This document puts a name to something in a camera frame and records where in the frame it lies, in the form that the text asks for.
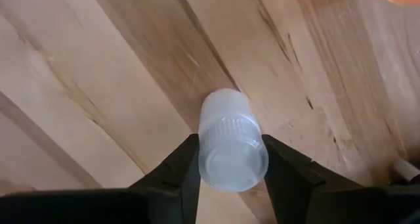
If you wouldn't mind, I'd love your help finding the white pill bottle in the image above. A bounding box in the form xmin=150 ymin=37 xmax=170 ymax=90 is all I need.
xmin=198 ymin=87 xmax=270 ymax=194

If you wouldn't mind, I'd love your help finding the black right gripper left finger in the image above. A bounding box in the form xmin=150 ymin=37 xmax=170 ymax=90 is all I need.
xmin=0 ymin=134 xmax=201 ymax=224

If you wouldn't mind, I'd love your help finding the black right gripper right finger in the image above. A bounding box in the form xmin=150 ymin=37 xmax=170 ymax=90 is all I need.
xmin=262 ymin=134 xmax=420 ymax=224

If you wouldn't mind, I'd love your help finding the white cylindrical stub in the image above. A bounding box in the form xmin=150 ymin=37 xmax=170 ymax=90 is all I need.
xmin=392 ymin=157 xmax=420 ymax=183

